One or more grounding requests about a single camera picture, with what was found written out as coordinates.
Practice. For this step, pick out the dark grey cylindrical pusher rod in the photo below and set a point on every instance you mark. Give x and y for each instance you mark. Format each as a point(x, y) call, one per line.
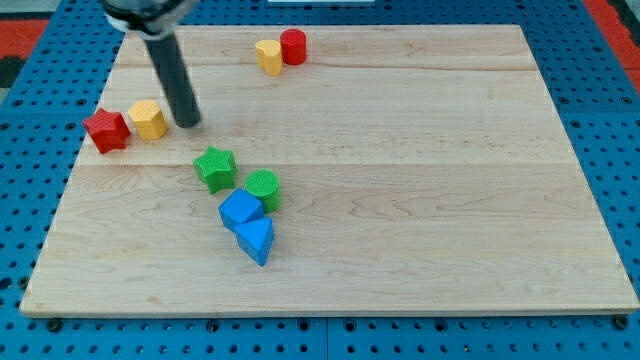
point(166, 57)

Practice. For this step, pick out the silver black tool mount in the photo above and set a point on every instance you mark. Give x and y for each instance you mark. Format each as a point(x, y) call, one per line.
point(151, 19)

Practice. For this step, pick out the green star block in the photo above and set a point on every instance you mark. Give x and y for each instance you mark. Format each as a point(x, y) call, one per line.
point(216, 168)

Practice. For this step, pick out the yellow hexagon block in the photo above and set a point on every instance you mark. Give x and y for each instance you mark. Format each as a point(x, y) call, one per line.
point(148, 119)

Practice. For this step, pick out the red star block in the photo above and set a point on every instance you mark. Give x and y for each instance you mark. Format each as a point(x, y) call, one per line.
point(107, 130)

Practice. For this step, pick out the yellow heart block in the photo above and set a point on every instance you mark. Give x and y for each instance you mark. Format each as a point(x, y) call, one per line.
point(269, 56)

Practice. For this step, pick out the red cylinder block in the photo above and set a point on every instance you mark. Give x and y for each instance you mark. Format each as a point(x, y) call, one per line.
point(294, 46)

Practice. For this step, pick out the green cylinder block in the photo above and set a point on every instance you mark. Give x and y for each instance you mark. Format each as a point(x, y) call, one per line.
point(264, 185)

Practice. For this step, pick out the blue cube block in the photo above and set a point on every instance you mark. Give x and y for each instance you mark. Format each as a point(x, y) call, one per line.
point(240, 207)

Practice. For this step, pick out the blue triangle block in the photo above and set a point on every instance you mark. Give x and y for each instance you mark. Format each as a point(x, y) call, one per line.
point(255, 238)

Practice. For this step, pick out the light wooden board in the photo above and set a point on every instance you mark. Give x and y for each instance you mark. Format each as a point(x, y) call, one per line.
point(424, 172)

